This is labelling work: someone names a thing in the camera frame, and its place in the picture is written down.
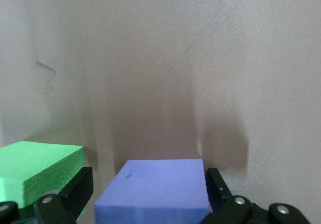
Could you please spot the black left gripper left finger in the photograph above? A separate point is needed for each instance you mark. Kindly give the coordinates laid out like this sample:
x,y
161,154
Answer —
x,y
62,204

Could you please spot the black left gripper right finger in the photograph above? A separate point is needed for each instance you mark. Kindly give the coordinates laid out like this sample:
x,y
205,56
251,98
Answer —
x,y
238,207

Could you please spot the green foam cube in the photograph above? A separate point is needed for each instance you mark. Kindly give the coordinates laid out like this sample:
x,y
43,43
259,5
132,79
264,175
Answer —
x,y
37,163

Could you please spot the purple foam cube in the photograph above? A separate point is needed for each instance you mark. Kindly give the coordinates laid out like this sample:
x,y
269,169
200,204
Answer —
x,y
155,191

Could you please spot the brown table cover sheet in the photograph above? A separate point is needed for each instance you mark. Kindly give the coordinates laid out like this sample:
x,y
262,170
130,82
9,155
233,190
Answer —
x,y
175,58

